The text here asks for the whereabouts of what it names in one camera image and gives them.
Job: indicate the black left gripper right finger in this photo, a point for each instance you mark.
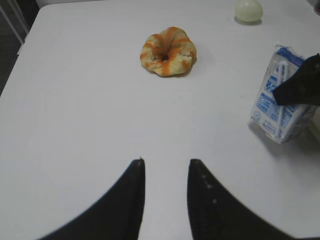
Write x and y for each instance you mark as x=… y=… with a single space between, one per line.
x=215 y=214

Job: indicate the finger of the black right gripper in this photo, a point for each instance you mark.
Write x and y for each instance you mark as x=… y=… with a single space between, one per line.
x=302 y=88

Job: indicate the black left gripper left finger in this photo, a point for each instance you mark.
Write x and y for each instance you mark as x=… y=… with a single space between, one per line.
x=117 y=215

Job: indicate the white blue milk carton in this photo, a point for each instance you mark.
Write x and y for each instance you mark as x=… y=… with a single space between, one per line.
x=280 y=123

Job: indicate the pale green round fruit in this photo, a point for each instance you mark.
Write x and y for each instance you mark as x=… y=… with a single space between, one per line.
x=248 y=11

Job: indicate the orange striped bagel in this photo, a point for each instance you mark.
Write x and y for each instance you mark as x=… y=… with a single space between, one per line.
x=168 y=53

